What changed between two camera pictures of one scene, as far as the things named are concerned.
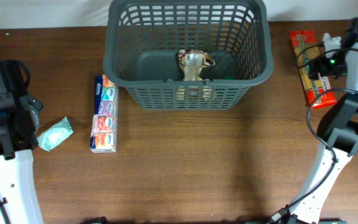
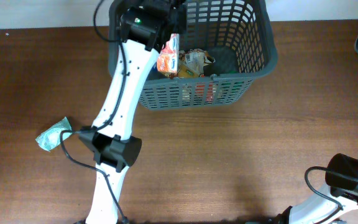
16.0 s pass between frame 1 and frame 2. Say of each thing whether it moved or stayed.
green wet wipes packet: stayed
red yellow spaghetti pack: moved
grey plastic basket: stayed
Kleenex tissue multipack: moved
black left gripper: moved
